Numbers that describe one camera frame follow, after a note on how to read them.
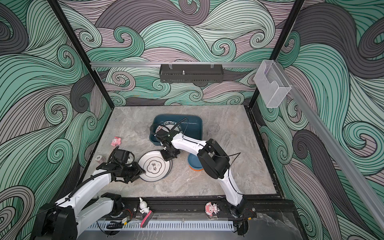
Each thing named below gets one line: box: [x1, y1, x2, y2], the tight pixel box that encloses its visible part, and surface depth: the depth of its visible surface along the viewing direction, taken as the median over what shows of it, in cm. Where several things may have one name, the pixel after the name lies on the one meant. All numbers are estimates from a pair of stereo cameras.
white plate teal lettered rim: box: [156, 121, 182, 133], surface depth 109 cm
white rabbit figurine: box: [139, 197, 150, 214], surface depth 73 cm
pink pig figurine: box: [205, 201, 220, 217], surface depth 73 cm
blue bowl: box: [188, 153, 204, 170], surface depth 83 cm
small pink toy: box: [110, 136, 122, 147], surface depth 97 cm
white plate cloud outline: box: [138, 149, 173, 183], surface depth 88 cm
